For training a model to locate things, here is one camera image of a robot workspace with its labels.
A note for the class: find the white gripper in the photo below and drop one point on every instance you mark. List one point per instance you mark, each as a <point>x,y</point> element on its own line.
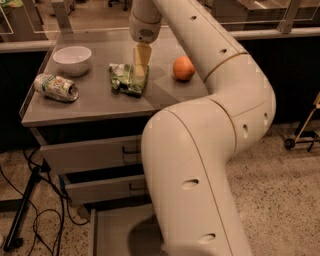
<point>144,31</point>

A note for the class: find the green jalapeno chip bag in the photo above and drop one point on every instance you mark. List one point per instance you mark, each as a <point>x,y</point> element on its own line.
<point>125,79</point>

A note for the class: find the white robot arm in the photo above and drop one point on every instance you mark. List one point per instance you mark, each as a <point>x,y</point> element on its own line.
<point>185,147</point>

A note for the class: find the grey metal drawer cabinet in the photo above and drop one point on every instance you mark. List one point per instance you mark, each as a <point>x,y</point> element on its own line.
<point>99,113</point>

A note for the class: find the top drawer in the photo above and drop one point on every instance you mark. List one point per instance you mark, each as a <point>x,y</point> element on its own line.
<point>91,155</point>

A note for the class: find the drawer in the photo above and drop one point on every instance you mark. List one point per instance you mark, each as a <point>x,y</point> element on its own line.
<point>128,231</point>
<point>104,190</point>
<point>91,155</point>

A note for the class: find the middle drawer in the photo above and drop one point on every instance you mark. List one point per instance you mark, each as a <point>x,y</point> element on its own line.
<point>104,190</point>

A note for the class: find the bottom drawer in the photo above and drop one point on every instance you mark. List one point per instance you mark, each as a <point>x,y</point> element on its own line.
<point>128,231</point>

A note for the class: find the orange fruit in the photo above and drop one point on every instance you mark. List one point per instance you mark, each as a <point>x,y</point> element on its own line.
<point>183,68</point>

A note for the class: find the black office chair base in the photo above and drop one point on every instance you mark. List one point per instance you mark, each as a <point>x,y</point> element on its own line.
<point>123,2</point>

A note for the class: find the white ceramic bowl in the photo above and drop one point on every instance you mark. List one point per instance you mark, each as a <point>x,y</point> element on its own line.
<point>74,60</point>

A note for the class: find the crushed green soda can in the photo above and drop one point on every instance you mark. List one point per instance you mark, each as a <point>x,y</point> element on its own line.
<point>56,87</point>

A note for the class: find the black tripod leg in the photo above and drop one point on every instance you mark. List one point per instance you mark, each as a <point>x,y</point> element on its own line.
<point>11,241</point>

